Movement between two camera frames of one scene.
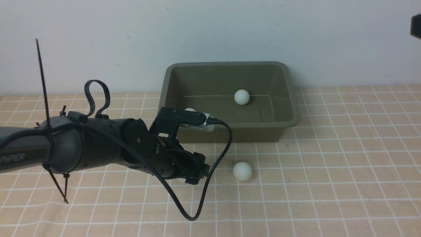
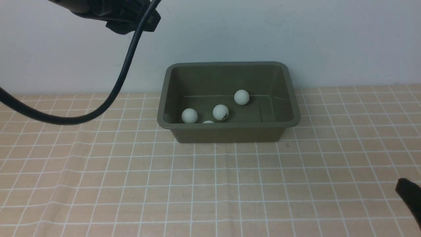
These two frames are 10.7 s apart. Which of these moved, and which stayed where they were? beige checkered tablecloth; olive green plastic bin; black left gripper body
Moved: black left gripper body
Stayed: olive green plastic bin; beige checkered tablecloth
